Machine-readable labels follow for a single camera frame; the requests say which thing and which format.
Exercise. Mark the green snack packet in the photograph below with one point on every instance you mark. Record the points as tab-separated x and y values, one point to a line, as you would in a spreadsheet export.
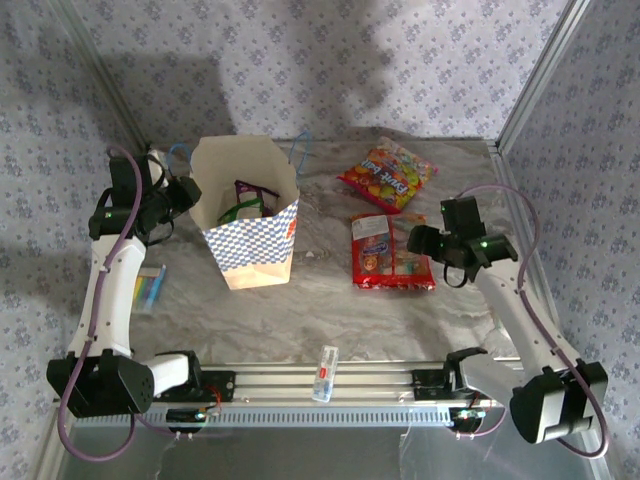
235	212

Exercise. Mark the purple snack packet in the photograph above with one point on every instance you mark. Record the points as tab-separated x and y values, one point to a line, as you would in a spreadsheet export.
245	186

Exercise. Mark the blue checkered paper bag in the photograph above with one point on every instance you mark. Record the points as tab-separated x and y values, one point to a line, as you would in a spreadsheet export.
250	250

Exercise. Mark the colourful fruit candy bag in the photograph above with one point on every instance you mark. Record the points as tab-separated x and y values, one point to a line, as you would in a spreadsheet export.
385	175

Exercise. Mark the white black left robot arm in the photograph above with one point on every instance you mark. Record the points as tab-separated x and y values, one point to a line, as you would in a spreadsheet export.
112	290

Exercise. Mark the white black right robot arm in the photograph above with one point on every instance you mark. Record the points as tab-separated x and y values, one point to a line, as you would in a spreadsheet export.
520	310

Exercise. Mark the large red candy bag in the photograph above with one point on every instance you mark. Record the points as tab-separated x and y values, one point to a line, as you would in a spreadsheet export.
385	255

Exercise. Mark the pack of coloured pens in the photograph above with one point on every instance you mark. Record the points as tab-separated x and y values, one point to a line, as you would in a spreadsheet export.
150	292

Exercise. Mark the small green circuit board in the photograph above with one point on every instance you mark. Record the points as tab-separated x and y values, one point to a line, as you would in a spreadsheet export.
467	415
192	415

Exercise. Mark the clear plastic blister pack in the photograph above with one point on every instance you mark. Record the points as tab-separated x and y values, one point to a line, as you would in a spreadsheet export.
326	372

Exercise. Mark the aluminium side rail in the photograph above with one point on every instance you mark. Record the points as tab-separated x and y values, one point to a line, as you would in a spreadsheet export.
507	170

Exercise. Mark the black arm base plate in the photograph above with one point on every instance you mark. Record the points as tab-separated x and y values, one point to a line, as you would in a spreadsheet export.
222	385
427	385

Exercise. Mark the aluminium frame post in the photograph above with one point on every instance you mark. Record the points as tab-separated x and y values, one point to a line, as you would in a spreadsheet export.
104	75
542	75

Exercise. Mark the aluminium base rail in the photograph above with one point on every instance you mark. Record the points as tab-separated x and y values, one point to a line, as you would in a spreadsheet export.
280	382

